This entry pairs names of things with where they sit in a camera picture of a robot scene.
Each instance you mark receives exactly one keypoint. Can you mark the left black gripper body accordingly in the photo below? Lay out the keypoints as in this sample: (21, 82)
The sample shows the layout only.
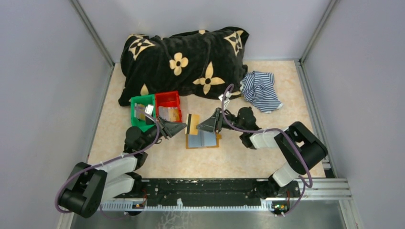
(151, 135)

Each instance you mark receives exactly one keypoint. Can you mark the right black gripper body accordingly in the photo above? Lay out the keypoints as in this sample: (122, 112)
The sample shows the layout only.
(233, 119)

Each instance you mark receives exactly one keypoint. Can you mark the yellow leather card holder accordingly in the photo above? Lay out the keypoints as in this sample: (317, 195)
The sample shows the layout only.
(203, 140)

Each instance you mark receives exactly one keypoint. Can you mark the beige magnetic stripe card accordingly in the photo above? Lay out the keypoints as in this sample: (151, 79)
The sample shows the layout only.
(192, 121)

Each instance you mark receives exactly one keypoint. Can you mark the red plastic bin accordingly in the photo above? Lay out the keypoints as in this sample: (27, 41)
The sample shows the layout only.
(167, 99)

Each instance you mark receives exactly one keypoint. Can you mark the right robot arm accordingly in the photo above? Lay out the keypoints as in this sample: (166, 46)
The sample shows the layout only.
(300, 147)

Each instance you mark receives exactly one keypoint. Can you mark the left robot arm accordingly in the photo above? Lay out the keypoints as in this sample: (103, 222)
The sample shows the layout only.
(89, 186)

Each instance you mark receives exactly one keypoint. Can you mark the cards in red bin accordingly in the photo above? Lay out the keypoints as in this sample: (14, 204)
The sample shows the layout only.
(171, 114)

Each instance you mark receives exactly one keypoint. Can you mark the cards in green bin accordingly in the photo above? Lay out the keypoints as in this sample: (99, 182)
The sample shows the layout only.
(137, 114)

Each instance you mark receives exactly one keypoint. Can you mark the blue striped cloth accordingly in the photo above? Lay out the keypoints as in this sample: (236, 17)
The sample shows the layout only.
(258, 88)

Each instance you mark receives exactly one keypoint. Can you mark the black floral blanket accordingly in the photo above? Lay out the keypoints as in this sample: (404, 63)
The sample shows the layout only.
(202, 63)

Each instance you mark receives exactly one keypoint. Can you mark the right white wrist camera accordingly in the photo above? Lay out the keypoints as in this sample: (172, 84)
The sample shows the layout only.
(225, 97)

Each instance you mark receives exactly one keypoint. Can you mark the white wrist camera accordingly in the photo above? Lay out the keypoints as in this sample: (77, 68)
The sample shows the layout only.
(225, 97)
(149, 109)

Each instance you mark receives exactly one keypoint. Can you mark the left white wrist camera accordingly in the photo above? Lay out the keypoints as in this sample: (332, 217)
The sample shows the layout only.
(149, 109)

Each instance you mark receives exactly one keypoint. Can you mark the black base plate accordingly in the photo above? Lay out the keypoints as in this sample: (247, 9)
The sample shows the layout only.
(165, 192)

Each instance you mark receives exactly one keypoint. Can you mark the aluminium front rail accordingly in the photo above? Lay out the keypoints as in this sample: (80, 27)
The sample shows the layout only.
(324, 189)

